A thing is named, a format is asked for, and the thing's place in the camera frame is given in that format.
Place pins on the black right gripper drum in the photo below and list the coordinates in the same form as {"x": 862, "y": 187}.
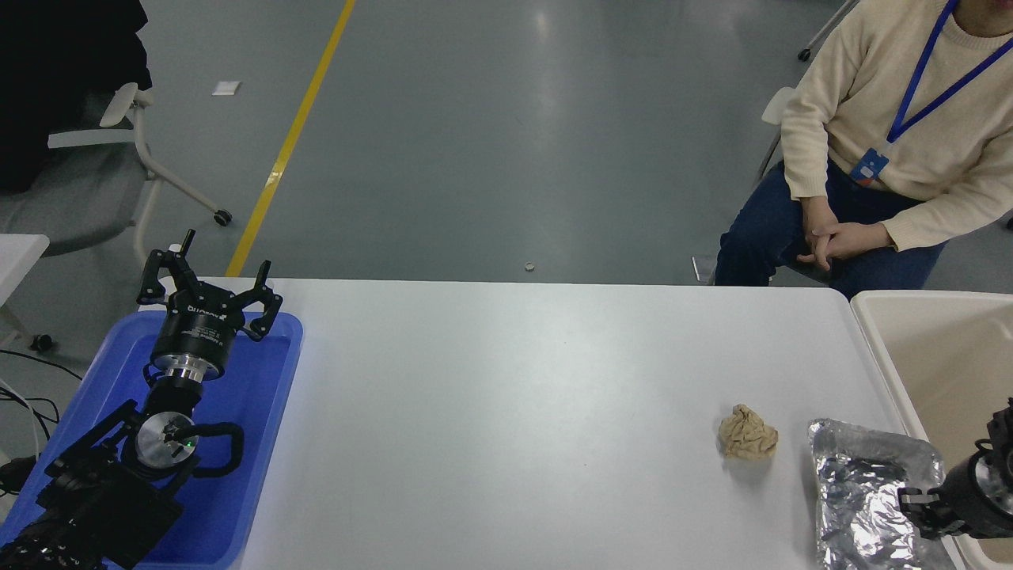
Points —
{"x": 965, "y": 503}

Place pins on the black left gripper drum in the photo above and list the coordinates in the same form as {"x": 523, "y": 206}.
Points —
{"x": 194, "y": 332}

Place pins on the silver foil plate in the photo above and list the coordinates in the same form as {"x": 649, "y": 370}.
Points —
{"x": 859, "y": 491}

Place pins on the person's right forearm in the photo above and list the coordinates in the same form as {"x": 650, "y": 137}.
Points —
{"x": 806, "y": 150}

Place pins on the person's left forearm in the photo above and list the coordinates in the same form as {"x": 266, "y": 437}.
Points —
{"x": 950, "y": 210}

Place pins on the person's left hand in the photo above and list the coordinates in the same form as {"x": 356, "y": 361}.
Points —
{"x": 863, "y": 240}

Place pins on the person's right hand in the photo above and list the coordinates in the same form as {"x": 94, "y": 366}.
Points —
{"x": 819, "y": 218}

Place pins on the blue plastic tray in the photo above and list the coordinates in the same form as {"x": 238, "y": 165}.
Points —
{"x": 253, "y": 412}

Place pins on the large pale bin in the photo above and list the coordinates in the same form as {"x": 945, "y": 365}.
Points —
{"x": 926, "y": 356}

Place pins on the crumpled tan paper ball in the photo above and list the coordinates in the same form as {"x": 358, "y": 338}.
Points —
{"x": 748, "y": 434}

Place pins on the white paper scrap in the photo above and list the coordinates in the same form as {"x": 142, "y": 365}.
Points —
{"x": 226, "y": 88}

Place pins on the person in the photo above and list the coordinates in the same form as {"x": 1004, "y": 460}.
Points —
{"x": 870, "y": 79}
{"x": 47, "y": 79}

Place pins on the grey chair with white frame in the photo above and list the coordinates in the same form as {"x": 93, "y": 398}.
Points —
{"x": 79, "y": 198}

